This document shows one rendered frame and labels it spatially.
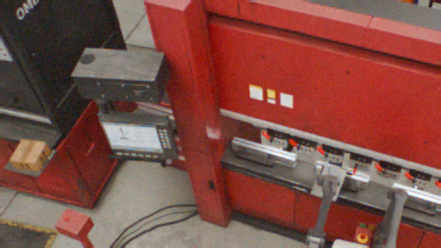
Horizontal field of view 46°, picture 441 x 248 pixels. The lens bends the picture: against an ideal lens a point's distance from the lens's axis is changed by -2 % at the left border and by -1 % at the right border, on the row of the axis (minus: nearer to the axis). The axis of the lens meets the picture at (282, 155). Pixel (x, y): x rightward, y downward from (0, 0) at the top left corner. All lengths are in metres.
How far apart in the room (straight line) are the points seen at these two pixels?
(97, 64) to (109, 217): 2.02
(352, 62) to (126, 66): 1.30
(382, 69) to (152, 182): 2.80
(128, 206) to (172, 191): 0.42
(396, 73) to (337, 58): 0.33
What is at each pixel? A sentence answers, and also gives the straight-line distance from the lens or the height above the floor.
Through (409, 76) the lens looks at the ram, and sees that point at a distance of 2.89.
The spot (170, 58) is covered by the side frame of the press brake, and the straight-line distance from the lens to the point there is 3.18.
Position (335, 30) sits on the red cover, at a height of 2.23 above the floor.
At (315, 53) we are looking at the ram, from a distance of 2.96.
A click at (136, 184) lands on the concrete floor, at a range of 5.03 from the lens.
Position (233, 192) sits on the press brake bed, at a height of 0.47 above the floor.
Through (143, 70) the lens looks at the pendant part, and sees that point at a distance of 3.10.
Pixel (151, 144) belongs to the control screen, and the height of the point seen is 1.39.
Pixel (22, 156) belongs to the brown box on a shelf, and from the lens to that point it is 4.10.
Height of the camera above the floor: 3.96
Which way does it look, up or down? 52 degrees down
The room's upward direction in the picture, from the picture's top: 1 degrees counter-clockwise
